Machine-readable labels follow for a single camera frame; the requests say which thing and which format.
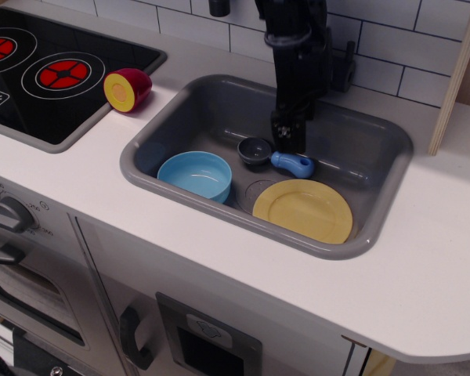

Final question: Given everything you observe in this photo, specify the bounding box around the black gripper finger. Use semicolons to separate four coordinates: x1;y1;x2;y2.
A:
270;110;306;154

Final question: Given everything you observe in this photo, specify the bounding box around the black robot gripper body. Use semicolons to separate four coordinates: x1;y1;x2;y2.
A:
269;27;332;121

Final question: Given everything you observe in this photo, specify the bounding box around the blue handled grey spoon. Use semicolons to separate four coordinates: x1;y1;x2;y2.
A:
237;137;315;179

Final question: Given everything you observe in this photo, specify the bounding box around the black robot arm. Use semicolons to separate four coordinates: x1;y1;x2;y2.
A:
256;1;332;154

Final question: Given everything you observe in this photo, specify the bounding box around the grey sink basin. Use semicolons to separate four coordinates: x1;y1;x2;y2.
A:
120;75;413;260

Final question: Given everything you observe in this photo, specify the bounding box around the light blue bowl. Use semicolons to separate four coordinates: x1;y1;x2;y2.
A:
157;151;233;204

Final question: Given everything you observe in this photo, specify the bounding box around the dark grey faucet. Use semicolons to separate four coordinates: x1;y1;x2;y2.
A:
208;0;356;95

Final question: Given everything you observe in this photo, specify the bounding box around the yellow plate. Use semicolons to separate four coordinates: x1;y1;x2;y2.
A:
252;179;353;244

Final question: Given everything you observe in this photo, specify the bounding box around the red yellow toy fruit half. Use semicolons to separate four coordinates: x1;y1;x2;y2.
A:
103;68;153;113

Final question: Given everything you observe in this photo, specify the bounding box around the black toy stove top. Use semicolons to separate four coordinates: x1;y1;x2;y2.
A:
0;7;167;154

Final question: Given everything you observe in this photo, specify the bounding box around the grey oven knob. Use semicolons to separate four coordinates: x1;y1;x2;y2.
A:
0;197;35;233

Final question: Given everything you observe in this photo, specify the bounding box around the oven door window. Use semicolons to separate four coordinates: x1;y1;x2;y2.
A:
0;264;85;346

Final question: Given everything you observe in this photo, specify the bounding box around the light wooden side post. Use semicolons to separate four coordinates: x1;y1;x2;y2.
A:
427;18;470;156

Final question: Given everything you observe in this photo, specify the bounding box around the black cabinet door handle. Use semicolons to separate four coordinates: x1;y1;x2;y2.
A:
118;306;154;371

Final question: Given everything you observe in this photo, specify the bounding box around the grey oven door handle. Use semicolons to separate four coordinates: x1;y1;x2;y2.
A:
0;244;25;265

